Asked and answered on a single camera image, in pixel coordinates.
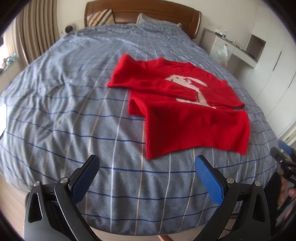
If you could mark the red knit sweater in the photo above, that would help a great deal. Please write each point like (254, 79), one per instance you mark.
(183, 106)

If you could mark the beige curtain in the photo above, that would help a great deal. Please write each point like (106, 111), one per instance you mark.
(37, 30)

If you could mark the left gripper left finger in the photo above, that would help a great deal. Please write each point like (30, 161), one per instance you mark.
(51, 209)

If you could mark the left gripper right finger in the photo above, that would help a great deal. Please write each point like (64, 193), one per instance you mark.
(252, 222)

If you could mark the white pillow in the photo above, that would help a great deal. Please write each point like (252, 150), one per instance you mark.
(142, 18)

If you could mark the white wardrobe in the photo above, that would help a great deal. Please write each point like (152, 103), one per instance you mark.
(271, 84)

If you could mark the person's right hand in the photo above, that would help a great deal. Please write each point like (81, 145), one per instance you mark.
(285, 192)

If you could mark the black round bedside object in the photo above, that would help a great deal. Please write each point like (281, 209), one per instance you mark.
(69, 29)

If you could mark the white plastic bag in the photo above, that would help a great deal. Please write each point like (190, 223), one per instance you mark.
(221, 56)

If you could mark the striped pillow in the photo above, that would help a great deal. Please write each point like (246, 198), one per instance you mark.
(100, 18)

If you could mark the clutter on windowsill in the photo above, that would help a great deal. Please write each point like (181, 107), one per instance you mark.
(8, 61)

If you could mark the wooden headboard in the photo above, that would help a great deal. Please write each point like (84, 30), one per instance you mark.
(127, 11)

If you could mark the white built-in desk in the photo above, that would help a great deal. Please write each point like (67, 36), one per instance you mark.
(211, 42)

